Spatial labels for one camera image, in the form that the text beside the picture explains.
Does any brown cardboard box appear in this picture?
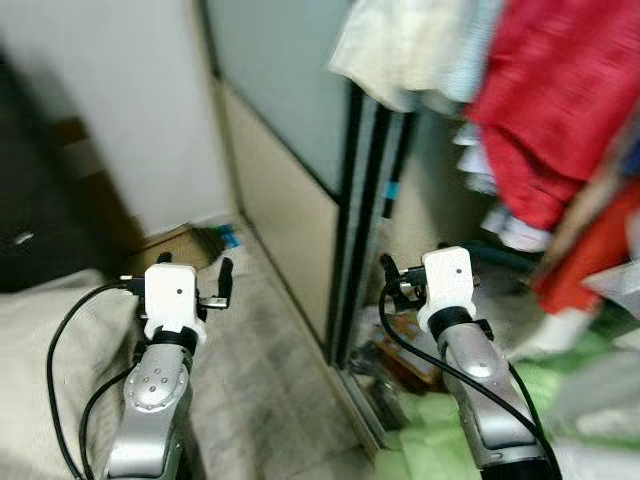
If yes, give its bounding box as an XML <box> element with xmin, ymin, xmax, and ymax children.
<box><xmin>130</xmin><ymin>225</ymin><xmax>226</xmax><ymax>276</ymax></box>

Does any small blue packet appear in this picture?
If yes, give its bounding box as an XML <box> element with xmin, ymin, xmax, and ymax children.
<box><xmin>215</xmin><ymin>225</ymin><xmax>242</xmax><ymax>251</ymax></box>

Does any grey beige wardrobe sliding door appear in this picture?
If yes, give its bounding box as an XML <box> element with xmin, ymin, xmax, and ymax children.
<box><xmin>200</xmin><ymin>0</ymin><xmax>361</xmax><ymax>369</ymax></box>

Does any green floor mat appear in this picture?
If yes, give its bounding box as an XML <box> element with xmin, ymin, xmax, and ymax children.
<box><xmin>375</xmin><ymin>328</ymin><xmax>640</xmax><ymax>480</ymax></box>

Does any orange hanging garment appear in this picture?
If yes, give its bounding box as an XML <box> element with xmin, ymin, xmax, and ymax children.
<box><xmin>535</xmin><ymin>180</ymin><xmax>640</xmax><ymax>317</ymax></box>

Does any translucent plastic bag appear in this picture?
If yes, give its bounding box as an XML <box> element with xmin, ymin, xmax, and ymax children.
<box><xmin>580</xmin><ymin>258</ymin><xmax>640</xmax><ymax>323</ymax></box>

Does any cream hanging garment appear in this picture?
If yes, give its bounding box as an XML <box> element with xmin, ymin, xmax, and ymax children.
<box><xmin>330</xmin><ymin>0</ymin><xmax>501</xmax><ymax>113</ymax></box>

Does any red hanging garment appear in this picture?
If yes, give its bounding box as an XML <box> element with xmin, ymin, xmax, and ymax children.
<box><xmin>468</xmin><ymin>0</ymin><xmax>640</xmax><ymax>233</ymax></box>

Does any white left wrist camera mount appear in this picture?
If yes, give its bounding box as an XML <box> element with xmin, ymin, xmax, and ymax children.
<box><xmin>143</xmin><ymin>262</ymin><xmax>208</xmax><ymax>346</ymax></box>

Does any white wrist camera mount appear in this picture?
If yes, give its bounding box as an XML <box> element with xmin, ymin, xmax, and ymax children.
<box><xmin>418</xmin><ymin>246</ymin><xmax>477</xmax><ymax>336</ymax></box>
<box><xmin>143</xmin><ymin>262</ymin><xmax>208</xmax><ymax>346</ymax></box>

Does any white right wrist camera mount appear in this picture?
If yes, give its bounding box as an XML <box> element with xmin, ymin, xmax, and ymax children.
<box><xmin>418</xmin><ymin>246</ymin><xmax>477</xmax><ymax>336</ymax></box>

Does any black wardrobe door frame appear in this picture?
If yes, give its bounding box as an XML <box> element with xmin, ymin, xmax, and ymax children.
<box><xmin>330</xmin><ymin>85</ymin><xmax>417</xmax><ymax>366</ymax></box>

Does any long black left arm cable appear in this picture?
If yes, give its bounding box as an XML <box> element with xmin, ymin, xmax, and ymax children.
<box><xmin>45</xmin><ymin>278</ymin><xmax>146</xmax><ymax>480</ymax></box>

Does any short black left arm cable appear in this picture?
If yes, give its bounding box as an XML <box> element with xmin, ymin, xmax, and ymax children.
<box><xmin>80</xmin><ymin>370</ymin><xmax>134</xmax><ymax>479</ymax></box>

